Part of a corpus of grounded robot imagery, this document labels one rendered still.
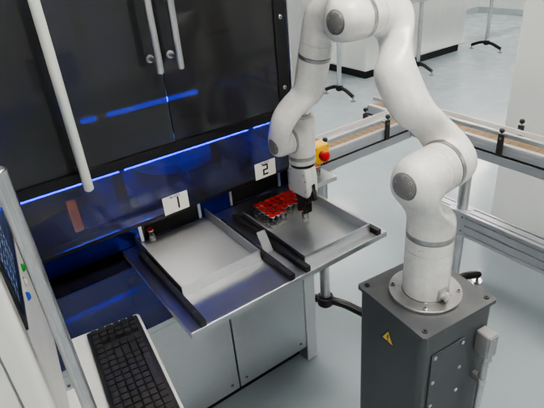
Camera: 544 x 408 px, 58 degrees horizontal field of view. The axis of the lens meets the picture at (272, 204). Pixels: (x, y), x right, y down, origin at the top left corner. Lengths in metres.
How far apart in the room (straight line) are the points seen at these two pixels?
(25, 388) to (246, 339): 1.19
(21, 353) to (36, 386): 0.08
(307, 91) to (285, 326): 1.10
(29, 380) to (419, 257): 0.88
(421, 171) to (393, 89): 0.20
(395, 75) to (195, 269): 0.78
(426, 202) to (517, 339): 1.57
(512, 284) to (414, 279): 1.64
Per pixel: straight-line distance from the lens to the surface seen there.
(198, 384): 2.04
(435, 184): 1.12
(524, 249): 2.30
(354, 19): 1.14
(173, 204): 1.57
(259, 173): 1.70
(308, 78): 1.37
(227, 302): 1.36
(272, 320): 2.08
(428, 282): 1.32
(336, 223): 1.64
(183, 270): 1.50
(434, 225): 1.22
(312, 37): 1.33
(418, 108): 1.17
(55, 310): 0.91
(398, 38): 1.22
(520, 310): 2.78
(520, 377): 2.46
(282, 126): 1.40
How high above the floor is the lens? 1.75
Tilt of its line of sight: 29 degrees down
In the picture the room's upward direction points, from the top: 5 degrees counter-clockwise
